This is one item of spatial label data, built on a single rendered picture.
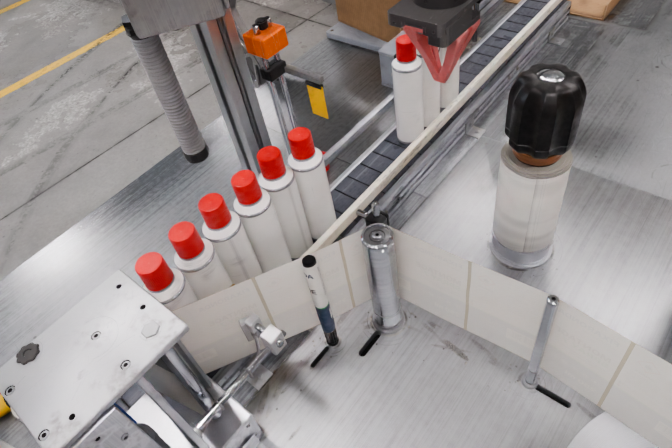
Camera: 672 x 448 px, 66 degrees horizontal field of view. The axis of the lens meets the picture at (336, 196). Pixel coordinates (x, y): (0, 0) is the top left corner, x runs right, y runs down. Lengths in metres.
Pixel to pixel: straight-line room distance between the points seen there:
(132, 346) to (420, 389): 0.37
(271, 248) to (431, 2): 0.39
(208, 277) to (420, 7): 0.40
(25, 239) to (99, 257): 1.57
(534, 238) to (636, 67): 0.65
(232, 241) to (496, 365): 0.37
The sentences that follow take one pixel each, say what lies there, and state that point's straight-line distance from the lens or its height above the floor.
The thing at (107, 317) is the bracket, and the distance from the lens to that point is 0.52.
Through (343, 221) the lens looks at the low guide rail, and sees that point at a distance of 0.81.
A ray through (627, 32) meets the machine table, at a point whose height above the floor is 0.83.
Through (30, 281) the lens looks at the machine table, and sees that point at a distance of 1.10.
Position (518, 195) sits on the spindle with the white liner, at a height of 1.03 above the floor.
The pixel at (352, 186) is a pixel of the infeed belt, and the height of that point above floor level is 0.88.
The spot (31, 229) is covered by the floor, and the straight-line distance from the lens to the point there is 2.64.
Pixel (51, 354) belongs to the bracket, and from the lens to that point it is 0.53.
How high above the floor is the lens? 1.52
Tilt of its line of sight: 45 degrees down
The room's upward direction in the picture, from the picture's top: 12 degrees counter-clockwise
